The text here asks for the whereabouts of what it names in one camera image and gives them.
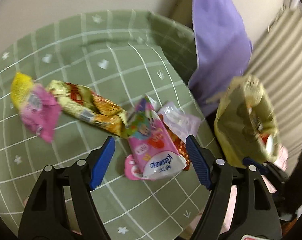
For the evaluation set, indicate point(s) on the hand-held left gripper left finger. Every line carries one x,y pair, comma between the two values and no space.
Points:
103,162

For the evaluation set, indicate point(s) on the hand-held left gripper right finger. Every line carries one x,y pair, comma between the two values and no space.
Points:
197,162

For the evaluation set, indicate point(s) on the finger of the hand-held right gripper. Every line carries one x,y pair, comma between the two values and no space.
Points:
260,166

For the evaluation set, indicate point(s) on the red snack packet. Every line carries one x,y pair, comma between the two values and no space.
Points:
181,151

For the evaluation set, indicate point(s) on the small pink round packet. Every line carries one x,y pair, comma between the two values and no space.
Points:
131,167

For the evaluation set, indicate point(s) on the white pink tissue pack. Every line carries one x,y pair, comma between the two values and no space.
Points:
153,152

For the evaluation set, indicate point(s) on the clear purple plastic bag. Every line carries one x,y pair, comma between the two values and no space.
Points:
178,120

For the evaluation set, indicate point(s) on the yellow plastic bin bag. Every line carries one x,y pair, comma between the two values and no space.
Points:
233,127

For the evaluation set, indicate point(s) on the yellow snack packet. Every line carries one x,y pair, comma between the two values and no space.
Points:
91,105

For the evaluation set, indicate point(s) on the small yellow packet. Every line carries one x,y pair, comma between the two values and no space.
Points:
21,90

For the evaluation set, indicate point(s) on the pink floral bedding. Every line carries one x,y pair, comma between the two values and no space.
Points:
282,157

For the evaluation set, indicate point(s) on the green checked tablecloth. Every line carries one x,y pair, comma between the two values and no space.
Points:
91,62

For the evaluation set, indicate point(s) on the beige striped curtain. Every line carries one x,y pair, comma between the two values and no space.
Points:
278,55

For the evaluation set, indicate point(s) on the purple cloth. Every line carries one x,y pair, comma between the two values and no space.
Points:
215,42

